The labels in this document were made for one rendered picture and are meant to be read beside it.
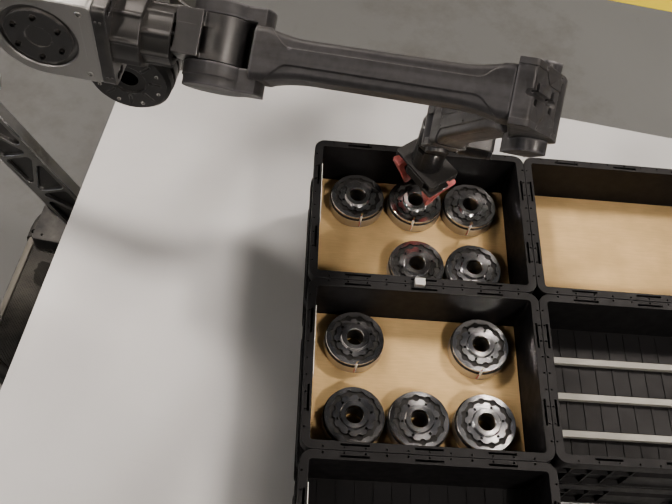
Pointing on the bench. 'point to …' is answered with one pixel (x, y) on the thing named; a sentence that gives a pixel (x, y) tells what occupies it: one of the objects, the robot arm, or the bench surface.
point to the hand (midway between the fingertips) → (418, 189)
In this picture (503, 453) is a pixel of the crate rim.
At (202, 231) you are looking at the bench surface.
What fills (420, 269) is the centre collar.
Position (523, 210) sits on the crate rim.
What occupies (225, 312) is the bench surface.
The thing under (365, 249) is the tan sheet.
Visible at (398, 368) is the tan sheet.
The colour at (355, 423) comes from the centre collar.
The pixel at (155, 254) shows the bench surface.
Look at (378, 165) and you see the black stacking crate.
